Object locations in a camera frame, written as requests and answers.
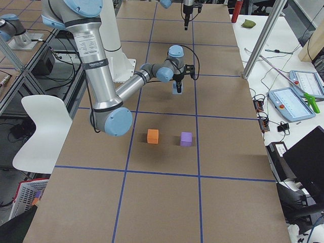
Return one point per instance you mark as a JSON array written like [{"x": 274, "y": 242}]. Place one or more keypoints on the white chair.
[{"x": 52, "y": 120}]

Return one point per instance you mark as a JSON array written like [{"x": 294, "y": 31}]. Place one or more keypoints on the black laptop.
[{"x": 305, "y": 159}]

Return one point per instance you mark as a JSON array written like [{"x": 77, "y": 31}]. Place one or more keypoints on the green strap smartwatch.
[{"x": 278, "y": 51}]

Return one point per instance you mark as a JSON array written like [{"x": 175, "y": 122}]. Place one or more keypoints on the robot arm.
[
  {"x": 167, "y": 3},
  {"x": 83, "y": 20}
]

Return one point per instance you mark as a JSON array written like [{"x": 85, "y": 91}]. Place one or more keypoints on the green handled reacher grabber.
[{"x": 311, "y": 100}]

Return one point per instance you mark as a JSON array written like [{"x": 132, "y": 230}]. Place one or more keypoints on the white perforated basket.
[{"x": 27, "y": 194}]

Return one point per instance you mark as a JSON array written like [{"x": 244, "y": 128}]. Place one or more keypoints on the black power adapter box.
[{"x": 278, "y": 163}]

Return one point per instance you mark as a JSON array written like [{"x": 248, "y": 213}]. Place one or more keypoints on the orange foam block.
[{"x": 152, "y": 136}]

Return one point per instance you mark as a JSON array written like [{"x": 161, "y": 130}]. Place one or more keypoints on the purple foam block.
[{"x": 186, "y": 139}]

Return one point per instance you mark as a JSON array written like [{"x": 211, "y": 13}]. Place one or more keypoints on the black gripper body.
[
  {"x": 178, "y": 78},
  {"x": 187, "y": 10}
]

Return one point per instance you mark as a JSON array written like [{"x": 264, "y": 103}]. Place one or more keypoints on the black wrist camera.
[
  {"x": 199, "y": 6},
  {"x": 189, "y": 70}
]

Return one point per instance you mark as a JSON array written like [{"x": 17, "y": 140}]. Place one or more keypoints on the near teach pendant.
[{"x": 290, "y": 105}]

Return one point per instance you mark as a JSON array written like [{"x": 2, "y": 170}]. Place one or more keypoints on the aluminium frame post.
[{"x": 269, "y": 24}]

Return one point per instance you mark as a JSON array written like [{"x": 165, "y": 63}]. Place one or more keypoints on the red water bottle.
[{"x": 236, "y": 11}]

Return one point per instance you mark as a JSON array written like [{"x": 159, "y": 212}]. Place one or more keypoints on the far teach pendant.
[{"x": 309, "y": 82}]

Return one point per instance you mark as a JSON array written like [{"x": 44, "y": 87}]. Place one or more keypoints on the olive green pouch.
[{"x": 248, "y": 24}]

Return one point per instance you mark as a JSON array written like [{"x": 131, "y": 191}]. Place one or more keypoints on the light blue foam block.
[{"x": 175, "y": 90}]

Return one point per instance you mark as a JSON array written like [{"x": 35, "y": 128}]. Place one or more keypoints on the teach pendant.
[
  {"x": 290, "y": 105},
  {"x": 309, "y": 82}
]

